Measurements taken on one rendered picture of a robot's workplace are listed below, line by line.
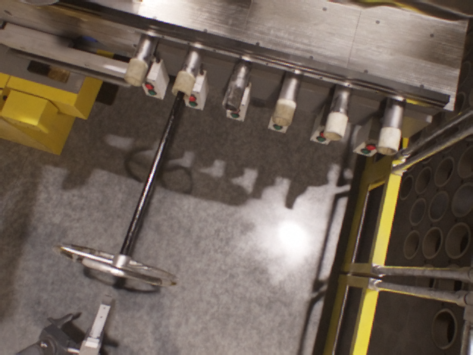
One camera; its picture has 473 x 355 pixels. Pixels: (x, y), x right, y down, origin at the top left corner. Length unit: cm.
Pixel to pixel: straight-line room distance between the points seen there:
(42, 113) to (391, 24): 136
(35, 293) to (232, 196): 119
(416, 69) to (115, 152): 156
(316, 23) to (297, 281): 126
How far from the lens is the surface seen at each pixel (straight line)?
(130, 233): 106
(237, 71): 117
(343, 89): 120
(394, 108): 123
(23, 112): 167
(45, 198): 219
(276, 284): 191
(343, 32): 125
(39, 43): 168
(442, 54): 133
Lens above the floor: 189
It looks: 78 degrees down
